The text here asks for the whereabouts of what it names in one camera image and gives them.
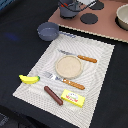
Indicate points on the yellow toy butter box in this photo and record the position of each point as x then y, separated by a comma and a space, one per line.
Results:
73, 98

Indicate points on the brown toy sausage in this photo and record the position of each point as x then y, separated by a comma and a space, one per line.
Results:
53, 95

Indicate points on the yellow toy banana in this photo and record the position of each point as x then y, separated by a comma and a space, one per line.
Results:
29, 80

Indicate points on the grey toy pot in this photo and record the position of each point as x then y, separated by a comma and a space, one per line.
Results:
71, 11

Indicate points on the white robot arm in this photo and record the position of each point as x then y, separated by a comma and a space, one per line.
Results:
90, 3

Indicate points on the tan wooden plate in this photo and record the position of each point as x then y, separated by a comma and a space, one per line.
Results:
69, 66

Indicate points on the beige woven placemat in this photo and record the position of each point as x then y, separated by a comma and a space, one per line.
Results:
92, 77

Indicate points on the black stove burner disc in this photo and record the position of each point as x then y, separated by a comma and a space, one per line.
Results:
98, 6
89, 18

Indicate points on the pink toy stove board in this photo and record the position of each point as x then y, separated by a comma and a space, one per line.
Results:
104, 27

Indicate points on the beige bowl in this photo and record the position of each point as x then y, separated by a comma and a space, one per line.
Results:
122, 15

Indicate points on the toy fork orange handle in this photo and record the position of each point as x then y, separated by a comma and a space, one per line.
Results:
54, 77

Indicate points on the toy knife orange handle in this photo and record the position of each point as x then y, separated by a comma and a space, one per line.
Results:
79, 56

